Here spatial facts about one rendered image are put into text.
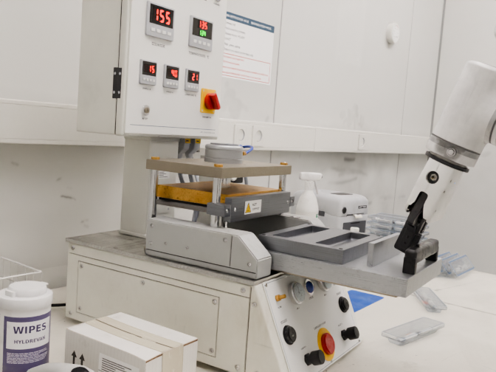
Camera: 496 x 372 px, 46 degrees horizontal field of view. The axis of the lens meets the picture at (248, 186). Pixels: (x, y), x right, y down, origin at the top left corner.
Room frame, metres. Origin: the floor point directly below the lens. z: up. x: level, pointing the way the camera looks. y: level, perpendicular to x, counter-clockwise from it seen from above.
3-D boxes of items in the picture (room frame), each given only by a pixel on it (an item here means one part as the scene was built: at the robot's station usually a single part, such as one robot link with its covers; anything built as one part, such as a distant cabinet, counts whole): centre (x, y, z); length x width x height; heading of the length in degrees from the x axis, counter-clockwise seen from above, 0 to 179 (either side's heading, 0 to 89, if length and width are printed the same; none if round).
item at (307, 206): (2.06, -0.22, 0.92); 0.09 x 0.08 x 0.25; 103
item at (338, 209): (2.22, -0.32, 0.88); 0.25 x 0.20 x 0.17; 47
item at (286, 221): (1.28, -0.08, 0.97); 0.26 x 0.05 x 0.07; 59
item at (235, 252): (1.05, 0.07, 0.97); 0.25 x 0.05 x 0.07; 59
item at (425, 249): (0.98, -0.31, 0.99); 0.15 x 0.02 x 0.04; 149
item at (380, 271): (1.05, -0.19, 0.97); 0.30 x 0.22 x 0.08; 59
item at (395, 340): (1.26, -0.39, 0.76); 0.18 x 0.06 x 0.02; 135
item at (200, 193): (1.21, 0.05, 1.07); 0.22 x 0.17 x 0.10; 149
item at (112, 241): (1.22, 0.08, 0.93); 0.46 x 0.35 x 0.01; 59
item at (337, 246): (1.08, -0.15, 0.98); 0.20 x 0.17 x 0.03; 149
